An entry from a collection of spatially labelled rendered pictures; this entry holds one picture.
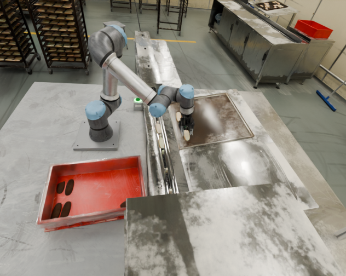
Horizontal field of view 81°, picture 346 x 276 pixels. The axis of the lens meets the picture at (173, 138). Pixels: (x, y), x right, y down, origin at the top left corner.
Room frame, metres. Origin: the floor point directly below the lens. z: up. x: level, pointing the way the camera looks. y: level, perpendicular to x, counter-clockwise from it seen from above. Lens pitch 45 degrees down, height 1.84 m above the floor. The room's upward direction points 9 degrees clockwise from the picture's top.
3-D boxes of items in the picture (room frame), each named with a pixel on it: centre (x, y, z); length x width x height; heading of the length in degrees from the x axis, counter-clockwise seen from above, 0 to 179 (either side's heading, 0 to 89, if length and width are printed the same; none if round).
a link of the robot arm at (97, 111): (0.93, 0.48, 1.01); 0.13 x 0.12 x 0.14; 165
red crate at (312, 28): (4.18, -2.13, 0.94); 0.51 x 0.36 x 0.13; 21
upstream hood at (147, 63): (2.13, 0.43, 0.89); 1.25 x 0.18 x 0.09; 17
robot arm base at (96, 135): (0.92, 0.48, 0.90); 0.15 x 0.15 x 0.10
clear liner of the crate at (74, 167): (0.51, 0.34, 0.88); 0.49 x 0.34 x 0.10; 109
